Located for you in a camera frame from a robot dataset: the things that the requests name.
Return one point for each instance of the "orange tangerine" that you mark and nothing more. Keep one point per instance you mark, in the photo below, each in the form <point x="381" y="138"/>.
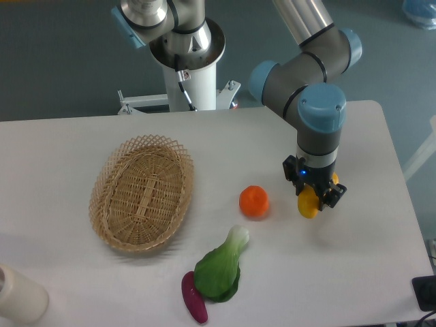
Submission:
<point x="253" y="201"/>

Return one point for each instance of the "woven wicker basket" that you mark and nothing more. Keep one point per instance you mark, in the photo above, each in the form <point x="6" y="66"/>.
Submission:
<point x="142" y="194"/>

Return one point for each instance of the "blue bag in corner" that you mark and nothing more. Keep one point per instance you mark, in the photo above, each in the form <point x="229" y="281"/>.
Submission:
<point x="420" y="12"/>

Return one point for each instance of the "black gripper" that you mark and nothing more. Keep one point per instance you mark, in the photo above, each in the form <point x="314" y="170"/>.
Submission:
<point x="298" y="173"/>

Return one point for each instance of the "purple eggplant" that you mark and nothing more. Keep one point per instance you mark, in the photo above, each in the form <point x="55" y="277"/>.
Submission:
<point x="193" y="299"/>

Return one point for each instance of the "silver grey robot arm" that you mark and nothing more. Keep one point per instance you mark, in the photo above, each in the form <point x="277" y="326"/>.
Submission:
<point x="299" y="91"/>

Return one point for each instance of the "cream cylinder bottle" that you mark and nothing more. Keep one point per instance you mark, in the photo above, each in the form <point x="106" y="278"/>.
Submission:
<point x="23" y="300"/>

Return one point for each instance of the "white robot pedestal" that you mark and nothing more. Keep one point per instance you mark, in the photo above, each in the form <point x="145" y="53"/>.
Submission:
<point x="189" y="66"/>

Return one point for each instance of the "black device at edge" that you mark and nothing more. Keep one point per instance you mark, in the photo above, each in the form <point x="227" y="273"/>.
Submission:
<point x="424" y="290"/>

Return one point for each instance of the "green bok choy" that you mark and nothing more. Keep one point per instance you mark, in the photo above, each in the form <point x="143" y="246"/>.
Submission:
<point x="216" y="276"/>

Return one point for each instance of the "yellow mango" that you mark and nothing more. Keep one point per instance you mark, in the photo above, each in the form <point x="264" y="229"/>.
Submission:
<point x="308" y="202"/>

